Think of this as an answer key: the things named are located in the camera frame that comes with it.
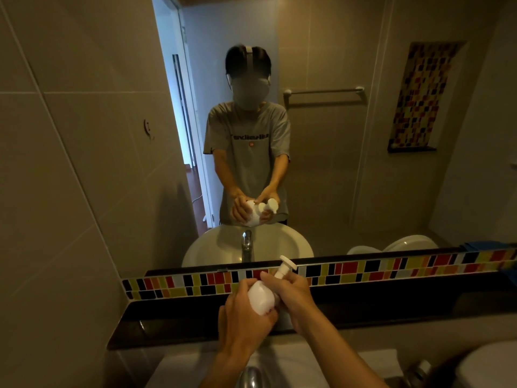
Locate white soap pump bottle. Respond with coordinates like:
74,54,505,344
247,255,297,316

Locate person's left hand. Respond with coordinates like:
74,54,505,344
218,278,280,360

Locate person's left forearm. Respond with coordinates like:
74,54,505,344
199,348,260,388

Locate large wall mirror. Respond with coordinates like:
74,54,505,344
151,0,517,277

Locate chrome flush fitting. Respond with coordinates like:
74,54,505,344
403,359,435,388

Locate black stone ledge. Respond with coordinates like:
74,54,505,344
107,270,517,352

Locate white toilet tank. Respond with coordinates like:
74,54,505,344
456,340,517,388

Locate white ceramic sink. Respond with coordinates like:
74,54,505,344
145,342,404,388

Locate person's right hand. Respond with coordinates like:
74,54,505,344
260,271,324,334

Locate multicoloured mosaic tile strip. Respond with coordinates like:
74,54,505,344
122,248,517,300

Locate chrome faucet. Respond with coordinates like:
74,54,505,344
237,365,276,388

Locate person's right forearm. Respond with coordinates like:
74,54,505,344
294,315,389,388

